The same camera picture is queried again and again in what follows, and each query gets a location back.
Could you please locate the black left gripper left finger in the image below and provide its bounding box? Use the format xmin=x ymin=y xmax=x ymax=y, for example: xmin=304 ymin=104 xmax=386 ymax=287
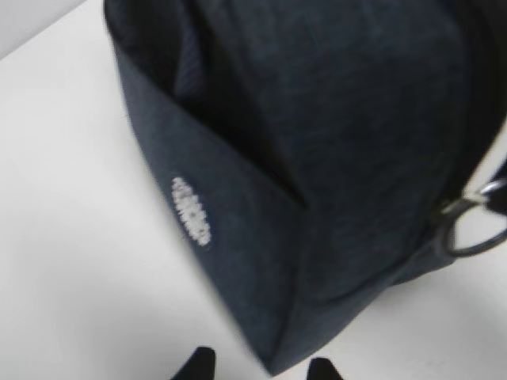
xmin=170 ymin=344 xmax=217 ymax=380

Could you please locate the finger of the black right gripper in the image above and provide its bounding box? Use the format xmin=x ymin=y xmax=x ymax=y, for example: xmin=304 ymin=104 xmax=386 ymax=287
xmin=486 ymin=161 xmax=507 ymax=216

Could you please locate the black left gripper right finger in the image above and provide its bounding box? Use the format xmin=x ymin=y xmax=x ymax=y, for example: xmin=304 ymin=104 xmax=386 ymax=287
xmin=307 ymin=348 xmax=344 ymax=380

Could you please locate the silver zipper pull ring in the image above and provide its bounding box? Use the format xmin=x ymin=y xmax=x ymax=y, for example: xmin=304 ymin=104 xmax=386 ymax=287
xmin=433 ymin=180 xmax=507 ymax=260

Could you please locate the dark navy fabric lunch bag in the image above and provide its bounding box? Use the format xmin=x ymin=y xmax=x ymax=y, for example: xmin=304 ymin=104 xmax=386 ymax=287
xmin=104 ymin=1 xmax=506 ymax=376

